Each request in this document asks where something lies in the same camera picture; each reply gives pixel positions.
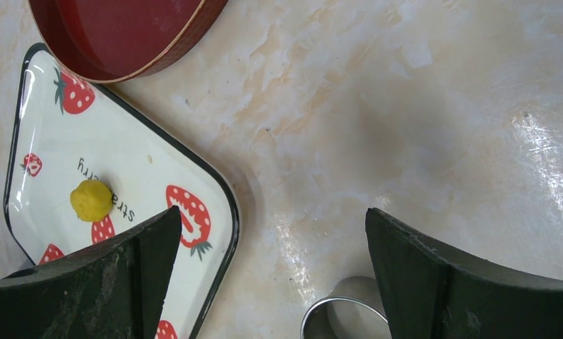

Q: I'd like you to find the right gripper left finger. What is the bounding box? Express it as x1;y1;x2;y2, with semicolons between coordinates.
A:
0;207;181;338

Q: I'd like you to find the strawberry pattern white tray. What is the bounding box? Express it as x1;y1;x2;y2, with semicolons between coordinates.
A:
3;43;240;338

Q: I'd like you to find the metal ring cutter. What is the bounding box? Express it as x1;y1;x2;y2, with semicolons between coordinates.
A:
300;276;391;338

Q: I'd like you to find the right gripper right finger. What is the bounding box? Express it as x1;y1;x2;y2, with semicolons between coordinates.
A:
365;208;563;338

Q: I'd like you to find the yellow dough ball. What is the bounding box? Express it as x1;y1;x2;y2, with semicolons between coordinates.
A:
69;179;113;222

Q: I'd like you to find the red round tray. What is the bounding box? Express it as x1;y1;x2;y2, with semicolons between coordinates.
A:
29;0;227;83

